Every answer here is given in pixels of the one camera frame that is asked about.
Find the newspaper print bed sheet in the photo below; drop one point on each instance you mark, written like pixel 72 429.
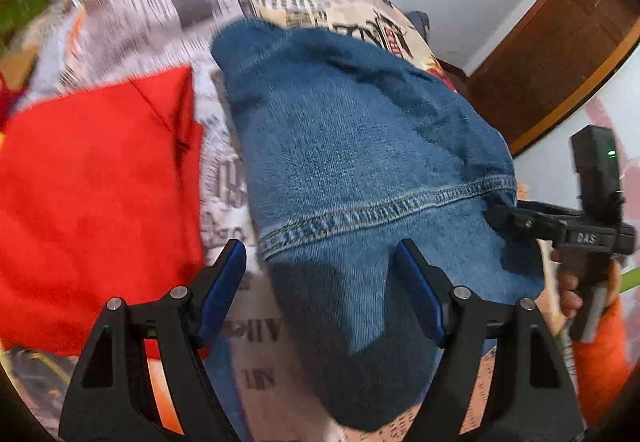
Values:
pixel 105 42

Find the brown wooden wardrobe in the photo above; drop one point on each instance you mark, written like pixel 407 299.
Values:
pixel 554 58

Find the green patterned covered cabinet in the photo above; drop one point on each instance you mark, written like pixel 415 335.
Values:
pixel 17 14

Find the blue denim jeans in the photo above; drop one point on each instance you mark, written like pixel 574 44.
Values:
pixel 348 150

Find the right hand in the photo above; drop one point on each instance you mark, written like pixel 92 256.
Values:
pixel 570 302

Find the orange sleeved right forearm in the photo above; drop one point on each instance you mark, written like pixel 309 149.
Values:
pixel 602 368

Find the red folded garment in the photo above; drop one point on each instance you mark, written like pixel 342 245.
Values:
pixel 99 199

